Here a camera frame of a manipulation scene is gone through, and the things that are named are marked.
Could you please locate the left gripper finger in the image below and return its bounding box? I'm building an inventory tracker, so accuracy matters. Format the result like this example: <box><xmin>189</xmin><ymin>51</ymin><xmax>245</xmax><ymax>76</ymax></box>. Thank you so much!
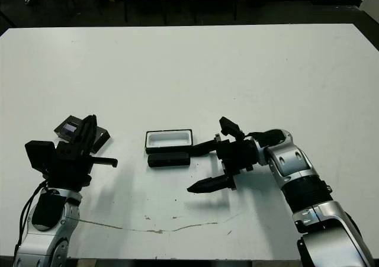
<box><xmin>75</xmin><ymin>115</ymin><xmax>89</xmax><ymax>155</ymax></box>
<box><xmin>87</xmin><ymin>114</ymin><xmax>98</xmax><ymax>156</ymax></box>

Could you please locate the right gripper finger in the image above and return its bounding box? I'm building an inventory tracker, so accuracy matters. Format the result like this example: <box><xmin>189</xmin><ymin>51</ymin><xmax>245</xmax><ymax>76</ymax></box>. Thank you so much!
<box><xmin>191</xmin><ymin>139</ymin><xmax>220</xmax><ymax>159</ymax></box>
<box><xmin>186</xmin><ymin>174</ymin><xmax>230</xmax><ymax>194</ymax></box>

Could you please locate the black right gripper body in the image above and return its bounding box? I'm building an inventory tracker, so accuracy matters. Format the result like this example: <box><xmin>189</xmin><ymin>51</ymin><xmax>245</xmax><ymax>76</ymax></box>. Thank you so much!
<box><xmin>213</xmin><ymin>133</ymin><xmax>260</xmax><ymax>191</ymax></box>

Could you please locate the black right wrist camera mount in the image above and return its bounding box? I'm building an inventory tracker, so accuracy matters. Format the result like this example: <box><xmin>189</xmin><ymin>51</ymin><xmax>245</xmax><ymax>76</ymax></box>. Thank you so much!
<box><xmin>219</xmin><ymin>116</ymin><xmax>246</xmax><ymax>142</ymax></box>

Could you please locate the black box lid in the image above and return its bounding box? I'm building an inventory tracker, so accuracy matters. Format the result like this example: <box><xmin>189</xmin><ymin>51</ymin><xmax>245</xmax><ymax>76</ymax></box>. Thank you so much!
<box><xmin>53</xmin><ymin>115</ymin><xmax>112</xmax><ymax>155</ymax></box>

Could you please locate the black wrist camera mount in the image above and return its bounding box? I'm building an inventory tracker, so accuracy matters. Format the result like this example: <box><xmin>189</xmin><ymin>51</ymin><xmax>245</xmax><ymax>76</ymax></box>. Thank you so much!
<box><xmin>24</xmin><ymin>141</ymin><xmax>57</xmax><ymax>173</ymax></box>
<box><xmin>219</xmin><ymin>116</ymin><xmax>246</xmax><ymax>142</ymax></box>

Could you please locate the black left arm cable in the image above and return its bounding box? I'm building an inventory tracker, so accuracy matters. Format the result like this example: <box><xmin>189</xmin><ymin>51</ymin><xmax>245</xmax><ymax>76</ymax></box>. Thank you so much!
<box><xmin>17</xmin><ymin>181</ymin><xmax>50</xmax><ymax>250</ymax></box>

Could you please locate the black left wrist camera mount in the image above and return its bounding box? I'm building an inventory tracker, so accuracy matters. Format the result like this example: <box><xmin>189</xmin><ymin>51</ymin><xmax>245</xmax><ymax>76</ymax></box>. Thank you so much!
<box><xmin>24</xmin><ymin>141</ymin><xmax>57</xmax><ymax>173</ymax></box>

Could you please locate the black box with white insert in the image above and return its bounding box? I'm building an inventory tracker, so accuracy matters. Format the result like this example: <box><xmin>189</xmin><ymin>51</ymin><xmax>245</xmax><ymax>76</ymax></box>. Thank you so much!
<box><xmin>144</xmin><ymin>128</ymin><xmax>195</xmax><ymax>155</ymax></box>

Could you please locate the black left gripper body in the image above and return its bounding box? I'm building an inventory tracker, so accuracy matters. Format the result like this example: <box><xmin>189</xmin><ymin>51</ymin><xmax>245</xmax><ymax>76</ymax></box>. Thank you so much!
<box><xmin>44</xmin><ymin>141</ymin><xmax>118</xmax><ymax>191</ymax></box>

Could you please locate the black metal chair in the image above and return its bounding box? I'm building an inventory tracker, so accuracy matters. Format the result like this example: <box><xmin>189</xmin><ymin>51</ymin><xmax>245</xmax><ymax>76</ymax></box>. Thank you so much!
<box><xmin>123</xmin><ymin>0</ymin><xmax>169</xmax><ymax>25</ymax></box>
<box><xmin>192</xmin><ymin>0</ymin><xmax>239</xmax><ymax>22</ymax></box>

